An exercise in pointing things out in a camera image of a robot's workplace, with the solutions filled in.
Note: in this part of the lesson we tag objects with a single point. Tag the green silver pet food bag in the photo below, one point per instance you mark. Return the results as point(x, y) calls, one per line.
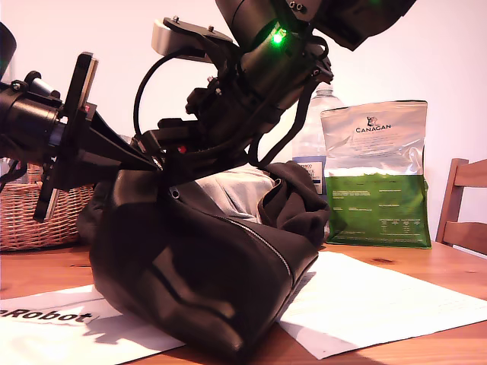
point(376, 213)

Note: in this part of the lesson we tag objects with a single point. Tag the white LeRobot text sticker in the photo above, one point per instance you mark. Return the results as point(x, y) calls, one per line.
point(45, 318)

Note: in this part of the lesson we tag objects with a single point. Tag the wooden chair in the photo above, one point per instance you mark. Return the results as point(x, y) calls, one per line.
point(452, 197)

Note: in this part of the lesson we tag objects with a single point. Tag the arm wrist camera box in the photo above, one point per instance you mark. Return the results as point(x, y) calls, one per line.
point(163, 38)
point(42, 86)

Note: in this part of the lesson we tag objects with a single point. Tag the dark brown grey-lined hoodie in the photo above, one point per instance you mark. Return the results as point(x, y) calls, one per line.
point(296, 205)

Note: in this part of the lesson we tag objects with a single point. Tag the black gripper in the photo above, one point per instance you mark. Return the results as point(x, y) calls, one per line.
point(220, 110)
point(34, 114)

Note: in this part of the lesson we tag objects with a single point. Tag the black leather zip bag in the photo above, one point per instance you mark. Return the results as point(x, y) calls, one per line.
point(171, 266)

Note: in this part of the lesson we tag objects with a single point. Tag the large clear water bottle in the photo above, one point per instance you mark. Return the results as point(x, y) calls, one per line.
point(314, 175)

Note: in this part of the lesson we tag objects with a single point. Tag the wicker basket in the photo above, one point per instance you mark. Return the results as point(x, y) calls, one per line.
point(30, 220)

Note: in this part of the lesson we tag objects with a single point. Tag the white printed paper sheet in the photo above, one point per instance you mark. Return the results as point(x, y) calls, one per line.
point(380, 300)

